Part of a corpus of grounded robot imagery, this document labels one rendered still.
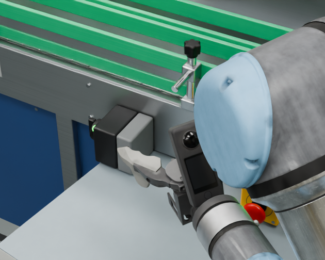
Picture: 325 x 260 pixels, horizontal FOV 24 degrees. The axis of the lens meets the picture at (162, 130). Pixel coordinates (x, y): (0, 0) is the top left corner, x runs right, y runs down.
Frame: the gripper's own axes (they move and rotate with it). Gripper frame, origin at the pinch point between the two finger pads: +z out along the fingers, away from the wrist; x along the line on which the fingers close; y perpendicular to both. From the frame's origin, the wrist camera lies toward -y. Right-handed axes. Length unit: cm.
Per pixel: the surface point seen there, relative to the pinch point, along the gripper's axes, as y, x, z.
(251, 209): 15.5, 9.7, -8.9
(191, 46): -5.9, 10.0, 9.1
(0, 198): 49, -28, 53
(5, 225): 88, -30, 85
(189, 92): 3.4, 8.6, 9.8
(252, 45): 0.4, 22.0, 12.1
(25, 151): 31, -19, 44
